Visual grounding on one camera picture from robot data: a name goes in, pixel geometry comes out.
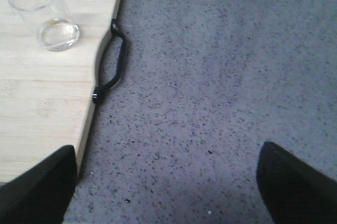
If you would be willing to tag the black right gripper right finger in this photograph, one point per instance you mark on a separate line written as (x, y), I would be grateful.
(293, 191)

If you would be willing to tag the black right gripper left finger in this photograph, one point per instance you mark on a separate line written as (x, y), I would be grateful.
(43, 193)

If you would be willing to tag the clear glass beaker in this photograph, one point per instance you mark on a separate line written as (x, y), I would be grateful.
(49, 21)

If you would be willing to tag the wooden cutting board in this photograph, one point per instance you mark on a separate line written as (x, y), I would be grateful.
(46, 97)

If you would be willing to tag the black cutting board handle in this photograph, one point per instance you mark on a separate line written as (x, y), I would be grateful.
(101, 90)

